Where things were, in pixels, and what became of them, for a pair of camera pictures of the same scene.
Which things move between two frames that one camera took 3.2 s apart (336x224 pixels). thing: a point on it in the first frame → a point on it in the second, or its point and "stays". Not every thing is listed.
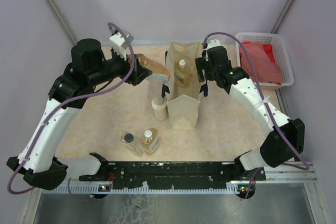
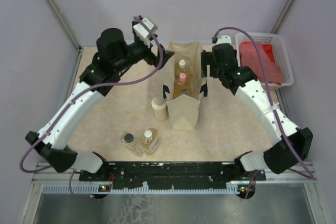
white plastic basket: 281,56 stays
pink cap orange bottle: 150,65 → 182,82
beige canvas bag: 184,84 stays
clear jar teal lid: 157,78 → 184,91
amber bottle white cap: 150,142 stays
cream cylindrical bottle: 159,104 stays
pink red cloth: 263,60 stays
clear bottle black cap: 130,141 stays
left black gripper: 139,73 → 151,59
